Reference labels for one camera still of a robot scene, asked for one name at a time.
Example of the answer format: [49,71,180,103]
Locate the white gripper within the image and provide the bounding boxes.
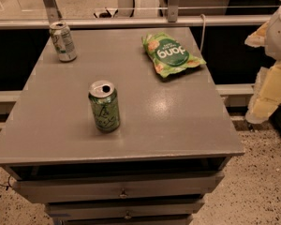
[244,6,281,124]

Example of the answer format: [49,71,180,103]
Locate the white green soda can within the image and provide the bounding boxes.
[50,22,77,62]

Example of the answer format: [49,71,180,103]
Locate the green chip bag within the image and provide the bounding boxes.
[141,32,205,78]

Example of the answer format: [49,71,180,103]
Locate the grey drawer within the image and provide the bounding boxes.
[48,198,204,220]
[13,172,224,203]

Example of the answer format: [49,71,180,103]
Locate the grey drawer cabinet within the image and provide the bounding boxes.
[0,29,244,225]

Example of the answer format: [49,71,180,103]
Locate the top grey drawer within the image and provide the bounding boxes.
[13,172,224,203]

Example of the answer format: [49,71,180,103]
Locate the white cable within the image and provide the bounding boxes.
[199,13,208,54]

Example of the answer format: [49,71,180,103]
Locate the metal railing frame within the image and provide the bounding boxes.
[0,0,281,29]

